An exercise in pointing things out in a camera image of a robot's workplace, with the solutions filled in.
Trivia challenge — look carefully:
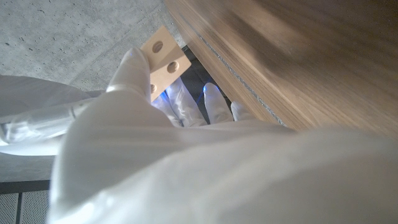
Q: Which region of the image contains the large wooden board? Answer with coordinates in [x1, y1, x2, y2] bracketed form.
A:
[178, 14, 287, 127]

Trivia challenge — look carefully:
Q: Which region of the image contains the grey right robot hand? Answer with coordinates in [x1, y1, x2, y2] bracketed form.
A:
[0, 74, 106, 156]

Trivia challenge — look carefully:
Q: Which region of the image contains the wooden block with holes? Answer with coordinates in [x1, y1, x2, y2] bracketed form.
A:
[140, 25, 192, 102]

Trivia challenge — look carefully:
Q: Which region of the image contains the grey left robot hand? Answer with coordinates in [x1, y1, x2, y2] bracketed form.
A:
[48, 46, 398, 224]

